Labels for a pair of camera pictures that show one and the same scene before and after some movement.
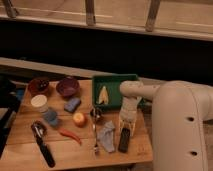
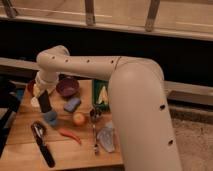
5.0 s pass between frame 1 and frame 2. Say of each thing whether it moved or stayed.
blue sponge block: stayed
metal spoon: stayed
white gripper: moved
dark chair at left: stayed
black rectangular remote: moved
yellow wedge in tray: stayed
